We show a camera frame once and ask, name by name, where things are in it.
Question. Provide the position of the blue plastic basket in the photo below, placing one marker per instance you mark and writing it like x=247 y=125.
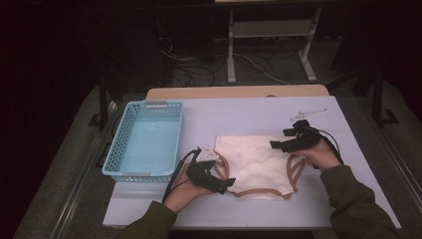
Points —
x=146 y=146

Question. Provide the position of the cream baby bodysuit brown trim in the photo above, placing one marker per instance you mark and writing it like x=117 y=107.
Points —
x=255 y=166

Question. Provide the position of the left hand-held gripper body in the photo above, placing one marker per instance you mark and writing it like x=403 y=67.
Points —
x=199 y=177

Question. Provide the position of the person's left hand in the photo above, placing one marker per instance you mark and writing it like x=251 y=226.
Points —
x=180 y=195

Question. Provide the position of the grey metal stand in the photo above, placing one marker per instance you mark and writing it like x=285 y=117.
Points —
x=231 y=49

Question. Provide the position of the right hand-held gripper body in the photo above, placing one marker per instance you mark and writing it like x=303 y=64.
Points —
x=308 y=137

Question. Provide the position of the wooden table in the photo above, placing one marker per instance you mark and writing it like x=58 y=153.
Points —
x=232 y=91

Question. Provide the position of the metal floor rail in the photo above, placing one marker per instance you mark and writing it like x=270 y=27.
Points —
x=76 y=195
x=398 y=172

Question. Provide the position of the black metal stand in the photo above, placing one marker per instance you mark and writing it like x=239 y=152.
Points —
x=103 y=99
x=377 y=96

